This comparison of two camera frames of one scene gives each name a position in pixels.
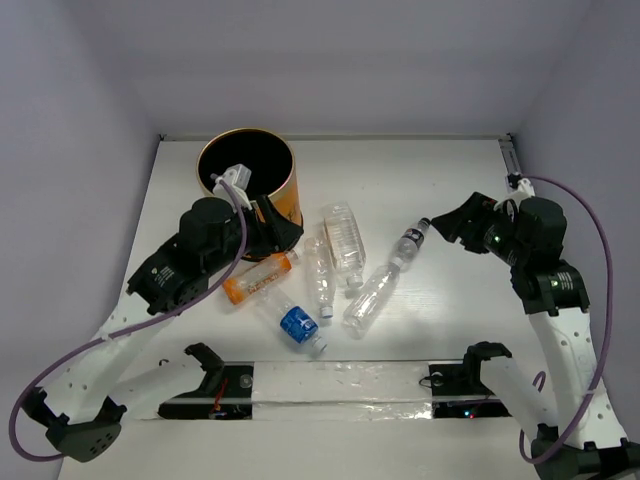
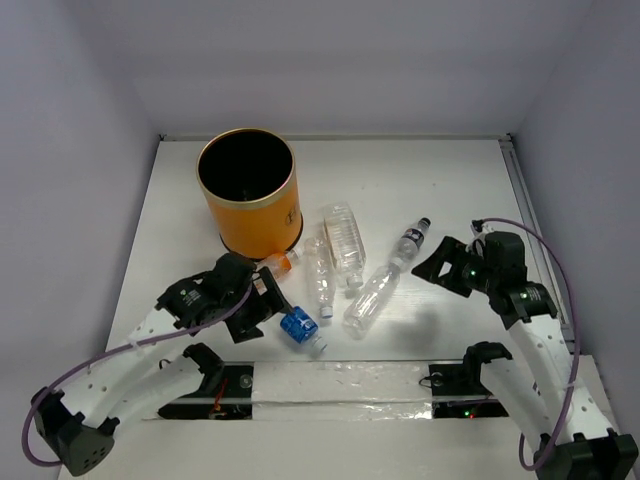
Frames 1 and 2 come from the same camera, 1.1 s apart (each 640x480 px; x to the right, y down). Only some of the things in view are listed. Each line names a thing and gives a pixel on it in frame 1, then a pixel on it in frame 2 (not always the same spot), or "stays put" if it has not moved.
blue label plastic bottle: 295,322 stays put
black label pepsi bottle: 411,241 stays put
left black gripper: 267,226 -> 258,304
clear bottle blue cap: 370,299 stays put
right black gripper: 466,221 -> 450,250
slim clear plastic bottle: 320,271 stays put
